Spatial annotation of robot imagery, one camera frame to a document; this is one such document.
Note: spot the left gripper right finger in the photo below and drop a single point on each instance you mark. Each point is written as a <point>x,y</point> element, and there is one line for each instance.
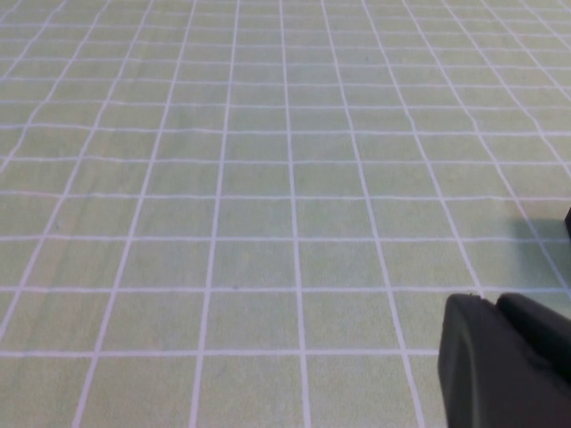
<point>544,339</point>

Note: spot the green checkered tablecloth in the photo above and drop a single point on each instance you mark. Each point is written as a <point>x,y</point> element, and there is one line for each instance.
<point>223,178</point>

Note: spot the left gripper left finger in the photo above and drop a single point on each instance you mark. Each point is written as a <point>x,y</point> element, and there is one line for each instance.
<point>482,379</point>

